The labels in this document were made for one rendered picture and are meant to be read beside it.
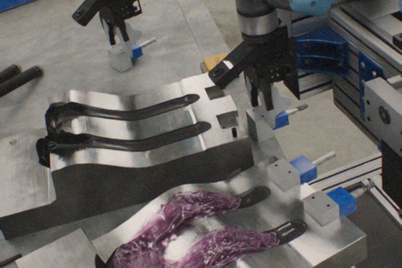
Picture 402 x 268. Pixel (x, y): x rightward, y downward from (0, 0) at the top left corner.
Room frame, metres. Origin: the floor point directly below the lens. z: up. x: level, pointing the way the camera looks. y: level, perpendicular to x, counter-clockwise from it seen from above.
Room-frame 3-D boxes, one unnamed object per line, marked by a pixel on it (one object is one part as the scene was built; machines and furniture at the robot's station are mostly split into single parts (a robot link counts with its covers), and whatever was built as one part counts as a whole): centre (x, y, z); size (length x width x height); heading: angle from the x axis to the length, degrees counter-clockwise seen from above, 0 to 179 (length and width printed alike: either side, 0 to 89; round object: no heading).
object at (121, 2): (1.52, 0.15, 0.99); 0.09 x 0.08 x 0.12; 121
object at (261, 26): (1.11, -0.14, 1.07); 0.08 x 0.08 x 0.05
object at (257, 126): (1.12, -0.16, 0.83); 0.13 x 0.05 x 0.05; 104
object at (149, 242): (0.75, 0.06, 0.90); 0.26 x 0.18 x 0.08; 113
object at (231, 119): (1.05, -0.05, 0.87); 0.05 x 0.05 x 0.04; 5
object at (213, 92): (1.16, -0.04, 0.87); 0.05 x 0.05 x 0.04; 5
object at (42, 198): (1.09, 0.18, 0.87); 0.50 x 0.26 x 0.14; 95
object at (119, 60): (1.53, 0.13, 0.83); 0.13 x 0.05 x 0.05; 121
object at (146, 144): (1.08, 0.16, 0.92); 0.35 x 0.16 x 0.09; 95
